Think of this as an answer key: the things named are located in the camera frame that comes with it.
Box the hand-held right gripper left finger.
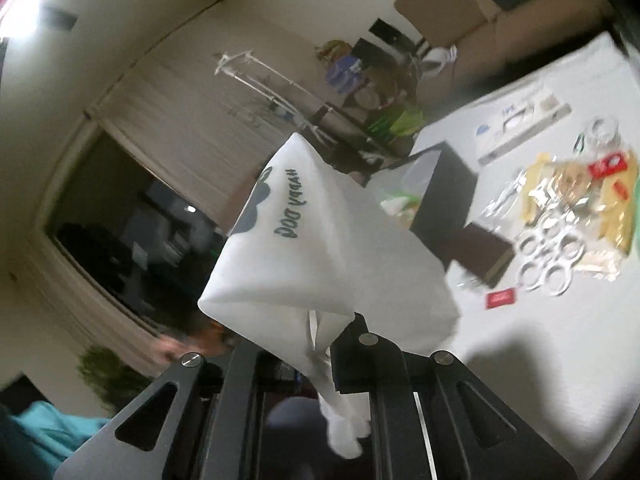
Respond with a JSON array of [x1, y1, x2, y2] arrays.
[[52, 345, 321, 480]]

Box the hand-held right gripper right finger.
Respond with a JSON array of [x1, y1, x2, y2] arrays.
[[331, 311, 582, 480]]

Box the white printed bag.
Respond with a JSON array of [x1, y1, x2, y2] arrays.
[[197, 132, 462, 461]]

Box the black storage container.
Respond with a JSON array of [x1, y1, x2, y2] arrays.
[[367, 142, 479, 267]]

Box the green potted plant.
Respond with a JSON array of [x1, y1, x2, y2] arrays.
[[75, 345, 152, 417]]

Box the small red card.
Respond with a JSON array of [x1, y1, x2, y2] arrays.
[[484, 287, 519, 309]]

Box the brown flat box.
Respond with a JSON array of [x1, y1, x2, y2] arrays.
[[447, 222, 517, 284]]

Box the white tablecloth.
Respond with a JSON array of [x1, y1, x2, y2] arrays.
[[407, 30, 640, 480]]

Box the dark window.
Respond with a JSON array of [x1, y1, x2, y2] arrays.
[[35, 127, 227, 337]]

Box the teal cloth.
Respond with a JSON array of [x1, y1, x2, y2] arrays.
[[0, 400, 109, 480]]

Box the crumpled clear wrapper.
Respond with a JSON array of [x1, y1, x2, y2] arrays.
[[482, 170, 532, 222]]

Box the green bags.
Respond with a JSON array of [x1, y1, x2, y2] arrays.
[[367, 104, 427, 144]]

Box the beige curtain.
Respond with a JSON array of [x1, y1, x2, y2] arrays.
[[87, 10, 327, 242]]

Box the beige flat packet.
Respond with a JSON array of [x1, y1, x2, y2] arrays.
[[575, 250, 624, 279]]

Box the white drying rack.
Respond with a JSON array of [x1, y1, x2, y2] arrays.
[[215, 49, 342, 147]]

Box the stack of blue packets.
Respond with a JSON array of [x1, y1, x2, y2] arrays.
[[325, 55, 364, 94]]

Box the white flat box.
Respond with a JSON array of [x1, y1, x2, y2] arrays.
[[475, 85, 574, 167]]

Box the white headset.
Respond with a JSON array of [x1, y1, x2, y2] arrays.
[[422, 45, 459, 74]]

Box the red snack packet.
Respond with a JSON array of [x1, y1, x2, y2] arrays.
[[587, 152, 629, 179]]

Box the clear plastic cup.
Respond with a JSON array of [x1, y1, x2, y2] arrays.
[[582, 116, 622, 152]]

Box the brown sofa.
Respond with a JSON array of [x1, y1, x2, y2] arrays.
[[394, 0, 614, 92]]

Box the ceiling light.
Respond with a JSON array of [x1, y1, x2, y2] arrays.
[[0, 0, 42, 37]]

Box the white plastic ring carrier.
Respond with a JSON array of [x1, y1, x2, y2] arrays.
[[515, 209, 587, 294]]

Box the black wall panel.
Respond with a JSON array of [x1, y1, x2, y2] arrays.
[[369, 19, 419, 49]]

